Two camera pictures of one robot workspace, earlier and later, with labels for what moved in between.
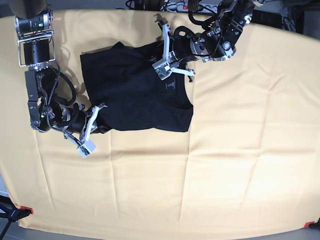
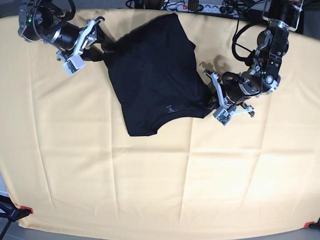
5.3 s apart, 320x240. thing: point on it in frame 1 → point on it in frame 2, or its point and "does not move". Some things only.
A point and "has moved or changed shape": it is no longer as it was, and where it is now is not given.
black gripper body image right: (179, 47) → (229, 93)
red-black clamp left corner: (12, 213) does not move
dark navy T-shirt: (123, 80) has moved or changed shape
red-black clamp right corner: (312, 224) does not move
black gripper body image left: (78, 126) → (73, 41)
